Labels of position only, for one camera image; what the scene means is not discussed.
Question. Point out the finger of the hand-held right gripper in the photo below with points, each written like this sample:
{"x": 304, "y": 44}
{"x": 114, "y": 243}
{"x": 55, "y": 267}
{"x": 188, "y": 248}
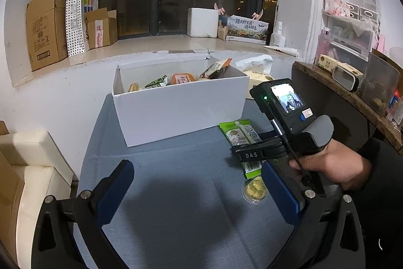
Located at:
{"x": 252, "y": 154}

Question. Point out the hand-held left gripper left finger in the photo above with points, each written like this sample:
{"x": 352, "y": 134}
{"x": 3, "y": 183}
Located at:
{"x": 113, "y": 190}

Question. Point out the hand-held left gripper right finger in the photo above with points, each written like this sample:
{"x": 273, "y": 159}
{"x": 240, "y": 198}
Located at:
{"x": 280, "y": 193}

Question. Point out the small green snack packet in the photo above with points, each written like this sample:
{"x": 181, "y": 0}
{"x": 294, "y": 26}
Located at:
{"x": 239, "y": 133}

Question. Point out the white cardboard box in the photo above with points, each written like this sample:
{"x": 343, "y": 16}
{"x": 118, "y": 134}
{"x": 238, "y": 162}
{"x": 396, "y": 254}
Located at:
{"x": 176, "y": 111}

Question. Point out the person's right forearm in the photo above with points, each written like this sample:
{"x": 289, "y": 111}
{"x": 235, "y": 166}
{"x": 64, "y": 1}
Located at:
{"x": 384, "y": 187}

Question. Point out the person's right hand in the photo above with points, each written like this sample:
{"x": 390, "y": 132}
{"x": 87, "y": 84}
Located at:
{"x": 337, "y": 162}

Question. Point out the yellow jelly cup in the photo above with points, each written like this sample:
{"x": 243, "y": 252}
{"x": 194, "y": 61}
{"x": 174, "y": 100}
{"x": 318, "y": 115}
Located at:
{"x": 255, "y": 190}

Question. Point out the wooden top cabinet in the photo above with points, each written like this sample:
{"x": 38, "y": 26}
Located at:
{"x": 330, "y": 105}

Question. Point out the green beige tissue pack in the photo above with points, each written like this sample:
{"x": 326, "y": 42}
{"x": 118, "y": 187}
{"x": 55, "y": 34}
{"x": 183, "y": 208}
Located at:
{"x": 326, "y": 62}

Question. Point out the white small appliance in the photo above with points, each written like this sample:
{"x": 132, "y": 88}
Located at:
{"x": 346, "y": 75}

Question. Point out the brown snack packet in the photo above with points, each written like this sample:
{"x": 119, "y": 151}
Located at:
{"x": 217, "y": 69}

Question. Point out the white plastic bottle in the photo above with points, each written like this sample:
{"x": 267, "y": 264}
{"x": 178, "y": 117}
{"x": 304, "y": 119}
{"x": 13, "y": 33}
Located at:
{"x": 277, "y": 35}

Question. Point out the cream sofa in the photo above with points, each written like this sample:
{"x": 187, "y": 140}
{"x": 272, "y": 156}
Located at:
{"x": 28, "y": 149}

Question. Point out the clear plastic container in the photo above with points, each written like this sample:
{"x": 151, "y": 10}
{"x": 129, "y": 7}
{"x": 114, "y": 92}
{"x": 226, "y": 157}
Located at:
{"x": 379, "y": 86}

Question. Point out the orange snack packet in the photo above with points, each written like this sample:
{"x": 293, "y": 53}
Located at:
{"x": 182, "y": 78}

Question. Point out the brown cardboard sheet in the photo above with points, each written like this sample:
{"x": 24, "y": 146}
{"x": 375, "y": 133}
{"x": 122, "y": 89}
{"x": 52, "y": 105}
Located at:
{"x": 9, "y": 193}

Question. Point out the pale yellow snack packet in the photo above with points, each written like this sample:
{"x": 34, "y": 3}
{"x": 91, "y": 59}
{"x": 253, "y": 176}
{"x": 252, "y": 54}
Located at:
{"x": 133, "y": 87}

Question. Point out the long printed box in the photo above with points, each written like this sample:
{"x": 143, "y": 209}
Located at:
{"x": 248, "y": 29}

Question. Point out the plastic drawer organizer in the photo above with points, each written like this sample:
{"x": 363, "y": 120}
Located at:
{"x": 349, "y": 35}

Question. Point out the green white snack packet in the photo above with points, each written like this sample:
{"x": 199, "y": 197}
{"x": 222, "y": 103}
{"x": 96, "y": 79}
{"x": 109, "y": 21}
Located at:
{"x": 156, "y": 82}

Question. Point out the small brown paper bag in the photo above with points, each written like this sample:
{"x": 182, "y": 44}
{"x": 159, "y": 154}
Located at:
{"x": 222, "y": 31}

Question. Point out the brown cardboard piece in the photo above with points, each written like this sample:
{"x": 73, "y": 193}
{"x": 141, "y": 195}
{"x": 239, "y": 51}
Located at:
{"x": 3, "y": 127}

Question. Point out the pink floral cloth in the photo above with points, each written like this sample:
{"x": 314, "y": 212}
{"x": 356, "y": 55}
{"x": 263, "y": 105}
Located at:
{"x": 337, "y": 4}

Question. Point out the white foam box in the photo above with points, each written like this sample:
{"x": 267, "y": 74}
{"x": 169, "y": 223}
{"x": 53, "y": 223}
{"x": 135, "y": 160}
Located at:
{"x": 203, "y": 21}

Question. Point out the open brown cardboard box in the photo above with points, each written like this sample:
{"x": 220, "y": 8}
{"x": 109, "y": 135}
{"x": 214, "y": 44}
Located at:
{"x": 100, "y": 28}

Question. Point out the dotted white paper bag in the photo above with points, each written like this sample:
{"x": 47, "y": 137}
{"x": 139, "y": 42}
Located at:
{"x": 74, "y": 20}

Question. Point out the large brown cardboard box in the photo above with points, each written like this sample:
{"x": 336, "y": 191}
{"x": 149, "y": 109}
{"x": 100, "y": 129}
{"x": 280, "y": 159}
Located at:
{"x": 44, "y": 29}

